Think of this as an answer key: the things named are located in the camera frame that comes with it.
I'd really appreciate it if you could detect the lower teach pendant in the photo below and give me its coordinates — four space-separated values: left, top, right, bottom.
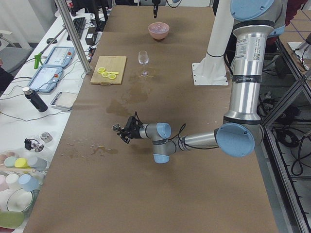
28 66 63 94

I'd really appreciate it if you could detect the yellow cup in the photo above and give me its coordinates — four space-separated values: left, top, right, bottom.
14 157 31 169

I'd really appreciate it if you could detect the lemon slice near handle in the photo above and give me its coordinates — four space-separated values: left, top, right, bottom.
108 74 117 80

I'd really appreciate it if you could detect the steel double jigger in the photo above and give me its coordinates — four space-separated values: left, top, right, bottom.
112 123 121 132

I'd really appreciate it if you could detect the green clamp tool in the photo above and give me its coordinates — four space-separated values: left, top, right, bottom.
34 53 42 69

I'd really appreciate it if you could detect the blue cup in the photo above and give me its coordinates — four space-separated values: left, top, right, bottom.
18 174 39 192

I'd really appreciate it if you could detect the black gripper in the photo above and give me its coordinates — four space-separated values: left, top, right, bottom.
117 124 142 144

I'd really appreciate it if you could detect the person in red sweater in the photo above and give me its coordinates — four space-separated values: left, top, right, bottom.
268 0 308 41

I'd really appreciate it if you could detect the clear wine glass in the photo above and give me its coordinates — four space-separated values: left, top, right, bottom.
138 50 149 77

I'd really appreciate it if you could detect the middle lemon slice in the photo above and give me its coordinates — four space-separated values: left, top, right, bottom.
102 71 109 78

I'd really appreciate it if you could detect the lemon slice far end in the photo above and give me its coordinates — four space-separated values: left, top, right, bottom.
97 67 106 74

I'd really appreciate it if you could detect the glass oil dispenser bottle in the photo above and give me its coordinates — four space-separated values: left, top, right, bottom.
24 138 44 152

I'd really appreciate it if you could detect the upper teach pendant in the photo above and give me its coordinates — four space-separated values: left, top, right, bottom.
43 46 75 68

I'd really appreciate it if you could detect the small steel cup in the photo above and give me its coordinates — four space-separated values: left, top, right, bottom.
40 132 53 143

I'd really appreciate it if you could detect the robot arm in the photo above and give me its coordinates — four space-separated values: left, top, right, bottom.
113 0 287 164
152 0 181 18

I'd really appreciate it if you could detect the black keyboard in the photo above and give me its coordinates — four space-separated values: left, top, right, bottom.
73 17 86 39

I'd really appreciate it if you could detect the pink bowl of ice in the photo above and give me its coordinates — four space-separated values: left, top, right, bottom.
148 22 170 40

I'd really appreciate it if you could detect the teach pendant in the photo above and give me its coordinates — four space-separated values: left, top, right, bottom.
28 66 63 94
43 46 75 68

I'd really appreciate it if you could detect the black thermos bottle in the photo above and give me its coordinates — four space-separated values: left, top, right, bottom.
22 86 48 112

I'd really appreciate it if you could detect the bamboo cutting board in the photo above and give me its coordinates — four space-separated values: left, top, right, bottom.
90 55 127 85

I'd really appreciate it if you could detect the grey cup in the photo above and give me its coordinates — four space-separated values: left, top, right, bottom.
27 156 48 171

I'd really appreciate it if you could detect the aluminium frame post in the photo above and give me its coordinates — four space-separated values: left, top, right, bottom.
55 0 91 74

